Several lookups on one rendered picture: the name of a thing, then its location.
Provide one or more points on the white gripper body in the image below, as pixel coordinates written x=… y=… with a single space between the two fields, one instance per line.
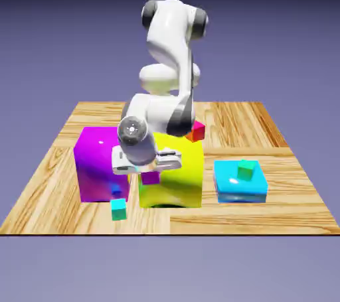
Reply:
x=170 y=162

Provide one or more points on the small purple cube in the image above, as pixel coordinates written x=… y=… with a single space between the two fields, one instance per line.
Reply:
x=150 y=178

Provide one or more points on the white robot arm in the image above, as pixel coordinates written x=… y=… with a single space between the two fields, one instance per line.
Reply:
x=167 y=41

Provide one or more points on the small red cube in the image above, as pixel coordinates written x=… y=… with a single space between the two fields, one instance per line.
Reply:
x=197 y=132

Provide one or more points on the small teal cube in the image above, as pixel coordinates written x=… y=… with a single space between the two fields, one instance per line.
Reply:
x=118 y=209

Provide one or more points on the small green cube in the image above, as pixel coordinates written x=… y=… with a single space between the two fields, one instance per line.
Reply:
x=246 y=172

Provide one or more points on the large yellow box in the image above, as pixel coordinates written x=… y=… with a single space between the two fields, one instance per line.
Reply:
x=183 y=182

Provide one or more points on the large cyan box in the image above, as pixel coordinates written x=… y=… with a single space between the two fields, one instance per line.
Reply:
x=228 y=187

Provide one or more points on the large magenta box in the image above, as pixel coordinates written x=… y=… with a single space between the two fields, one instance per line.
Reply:
x=93 y=164

